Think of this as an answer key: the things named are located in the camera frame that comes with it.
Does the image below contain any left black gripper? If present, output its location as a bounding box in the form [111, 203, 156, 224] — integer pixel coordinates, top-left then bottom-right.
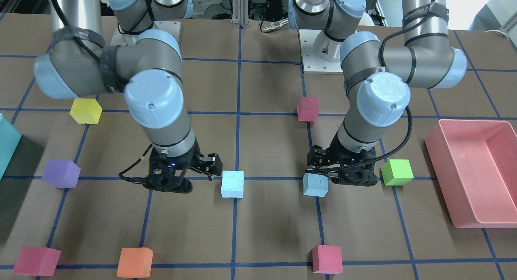
[307, 135, 378, 187]

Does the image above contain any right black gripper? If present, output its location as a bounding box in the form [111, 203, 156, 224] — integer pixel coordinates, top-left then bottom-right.
[143, 141, 223, 192]

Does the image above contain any light blue block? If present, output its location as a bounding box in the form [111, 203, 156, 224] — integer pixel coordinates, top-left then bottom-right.
[221, 170, 244, 198]
[303, 173, 329, 197]

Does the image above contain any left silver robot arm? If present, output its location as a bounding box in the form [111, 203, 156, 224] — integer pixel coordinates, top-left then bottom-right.
[288, 0, 467, 187]

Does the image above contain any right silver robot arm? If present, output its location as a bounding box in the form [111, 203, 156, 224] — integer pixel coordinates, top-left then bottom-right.
[34, 0, 223, 194]

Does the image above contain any green block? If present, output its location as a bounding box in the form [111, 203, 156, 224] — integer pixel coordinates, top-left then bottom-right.
[380, 159, 414, 186]

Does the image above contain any magenta block robot side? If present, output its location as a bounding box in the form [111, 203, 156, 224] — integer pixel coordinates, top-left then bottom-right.
[296, 96, 319, 122]

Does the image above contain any magenta block table edge side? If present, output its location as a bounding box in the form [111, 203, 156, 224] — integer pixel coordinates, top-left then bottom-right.
[311, 244, 343, 275]

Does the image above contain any orange block table edge side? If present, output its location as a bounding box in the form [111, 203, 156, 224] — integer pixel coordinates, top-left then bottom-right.
[117, 247, 153, 278]

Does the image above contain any yellow block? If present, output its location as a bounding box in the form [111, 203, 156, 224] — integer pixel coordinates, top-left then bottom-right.
[69, 98, 102, 124]

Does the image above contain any pink plastic tray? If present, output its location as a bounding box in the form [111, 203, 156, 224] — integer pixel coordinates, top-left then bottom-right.
[425, 119, 517, 228]

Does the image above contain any far purple block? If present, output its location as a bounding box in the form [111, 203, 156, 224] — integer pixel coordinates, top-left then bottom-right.
[41, 159, 81, 188]

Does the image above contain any far magenta block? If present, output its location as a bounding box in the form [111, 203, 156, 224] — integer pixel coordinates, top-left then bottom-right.
[12, 246, 61, 276]

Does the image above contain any teal plastic bin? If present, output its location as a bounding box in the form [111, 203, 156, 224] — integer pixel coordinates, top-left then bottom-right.
[0, 113, 22, 179]

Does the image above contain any aluminium frame post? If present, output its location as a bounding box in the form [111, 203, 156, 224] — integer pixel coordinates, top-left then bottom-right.
[231, 0, 249, 28]

